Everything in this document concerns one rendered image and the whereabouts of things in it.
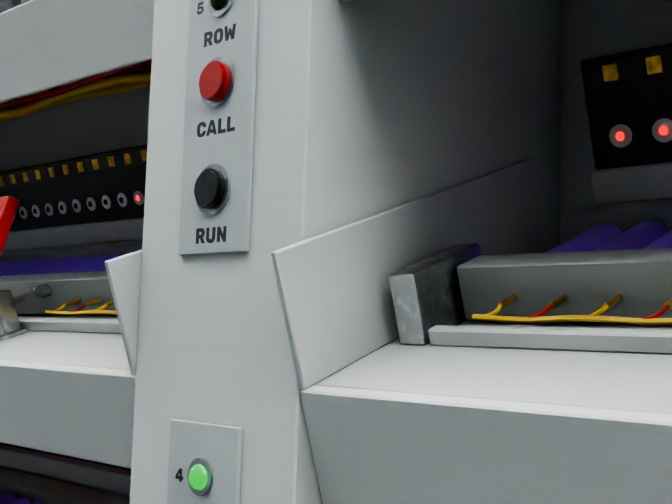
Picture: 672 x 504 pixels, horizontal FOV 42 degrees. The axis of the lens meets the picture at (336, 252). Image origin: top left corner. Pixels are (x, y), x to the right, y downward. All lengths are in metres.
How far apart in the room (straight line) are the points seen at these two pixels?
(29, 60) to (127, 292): 0.17
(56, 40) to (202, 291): 0.18
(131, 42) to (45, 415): 0.18
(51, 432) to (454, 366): 0.22
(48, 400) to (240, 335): 0.14
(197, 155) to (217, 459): 0.12
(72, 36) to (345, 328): 0.22
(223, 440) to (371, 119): 0.14
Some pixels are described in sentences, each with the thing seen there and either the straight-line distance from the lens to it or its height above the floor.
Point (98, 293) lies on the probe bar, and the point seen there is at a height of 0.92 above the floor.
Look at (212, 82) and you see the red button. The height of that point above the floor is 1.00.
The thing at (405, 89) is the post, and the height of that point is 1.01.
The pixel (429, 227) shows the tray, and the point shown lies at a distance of 0.37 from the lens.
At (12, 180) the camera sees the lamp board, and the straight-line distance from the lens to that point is 0.81.
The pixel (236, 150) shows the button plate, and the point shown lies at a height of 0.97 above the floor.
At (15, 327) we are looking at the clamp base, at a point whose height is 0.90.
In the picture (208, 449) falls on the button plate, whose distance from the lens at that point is 0.34.
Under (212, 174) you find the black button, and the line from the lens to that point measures 0.34.
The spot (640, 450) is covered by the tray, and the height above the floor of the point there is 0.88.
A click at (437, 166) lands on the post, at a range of 0.38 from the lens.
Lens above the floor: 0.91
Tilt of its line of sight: 5 degrees up
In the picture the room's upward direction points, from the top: 2 degrees clockwise
